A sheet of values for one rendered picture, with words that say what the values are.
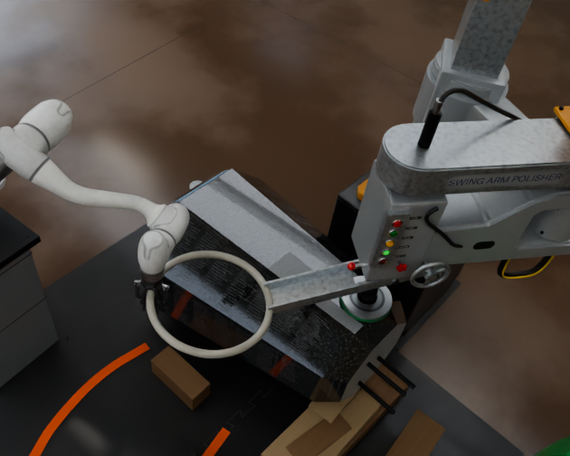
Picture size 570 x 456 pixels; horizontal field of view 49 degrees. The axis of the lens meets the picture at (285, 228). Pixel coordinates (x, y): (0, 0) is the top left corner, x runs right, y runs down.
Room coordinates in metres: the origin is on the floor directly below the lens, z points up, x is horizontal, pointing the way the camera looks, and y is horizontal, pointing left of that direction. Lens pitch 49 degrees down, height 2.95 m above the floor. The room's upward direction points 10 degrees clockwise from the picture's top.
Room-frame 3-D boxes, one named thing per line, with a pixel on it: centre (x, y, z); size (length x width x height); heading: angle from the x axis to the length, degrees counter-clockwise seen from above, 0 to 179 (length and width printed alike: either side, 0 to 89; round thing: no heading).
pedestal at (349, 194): (2.26, -0.64, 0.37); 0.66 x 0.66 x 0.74; 55
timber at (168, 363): (1.41, 0.39, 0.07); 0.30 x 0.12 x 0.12; 56
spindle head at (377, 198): (1.55, -0.46, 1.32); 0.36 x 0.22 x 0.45; 108
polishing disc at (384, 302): (1.52, -0.38, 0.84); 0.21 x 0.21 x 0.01
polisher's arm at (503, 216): (1.63, -0.76, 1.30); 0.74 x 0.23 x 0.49; 108
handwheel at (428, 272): (1.45, -0.53, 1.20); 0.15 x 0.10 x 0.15; 108
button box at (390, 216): (1.39, -0.35, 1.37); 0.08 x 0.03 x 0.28; 108
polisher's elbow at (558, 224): (1.73, -1.01, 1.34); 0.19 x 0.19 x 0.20
